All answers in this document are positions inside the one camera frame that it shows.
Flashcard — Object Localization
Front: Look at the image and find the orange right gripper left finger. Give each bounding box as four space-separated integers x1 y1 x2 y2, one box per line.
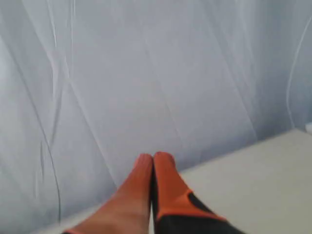
64 154 153 234

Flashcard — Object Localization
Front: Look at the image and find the grey wrinkled backdrop cloth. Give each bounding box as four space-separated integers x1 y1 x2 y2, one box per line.
0 0 312 234

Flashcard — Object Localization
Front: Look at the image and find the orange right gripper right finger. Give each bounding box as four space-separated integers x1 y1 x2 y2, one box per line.
152 152 243 234

